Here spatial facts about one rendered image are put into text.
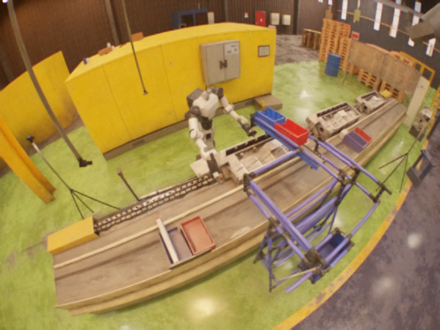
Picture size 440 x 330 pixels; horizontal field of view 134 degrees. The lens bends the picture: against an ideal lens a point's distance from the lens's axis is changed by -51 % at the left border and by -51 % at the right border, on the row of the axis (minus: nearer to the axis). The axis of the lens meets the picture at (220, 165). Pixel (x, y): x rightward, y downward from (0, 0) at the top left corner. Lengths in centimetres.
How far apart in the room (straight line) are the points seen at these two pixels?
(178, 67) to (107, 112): 150
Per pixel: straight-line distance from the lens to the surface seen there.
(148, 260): 176
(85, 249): 219
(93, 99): 349
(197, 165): 209
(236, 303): 232
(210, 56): 345
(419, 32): 740
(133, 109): 358
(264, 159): 197
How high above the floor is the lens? 232
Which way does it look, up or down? 48 degrees down
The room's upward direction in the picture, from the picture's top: 5 degrees counter-clockwise
